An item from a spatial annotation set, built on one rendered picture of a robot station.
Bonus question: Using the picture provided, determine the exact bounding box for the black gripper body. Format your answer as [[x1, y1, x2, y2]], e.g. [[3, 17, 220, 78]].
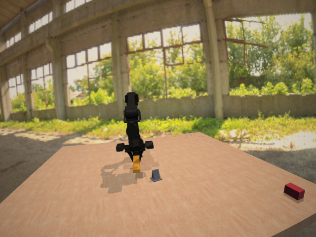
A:
[[116, 141, 154, 152]]

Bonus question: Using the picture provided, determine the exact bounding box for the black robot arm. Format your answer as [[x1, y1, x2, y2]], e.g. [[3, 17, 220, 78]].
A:
[[123, 92, 144, 156]]

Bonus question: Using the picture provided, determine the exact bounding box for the orange bar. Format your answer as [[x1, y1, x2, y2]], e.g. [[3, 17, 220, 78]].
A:
[[133, 155, 140, 173]]

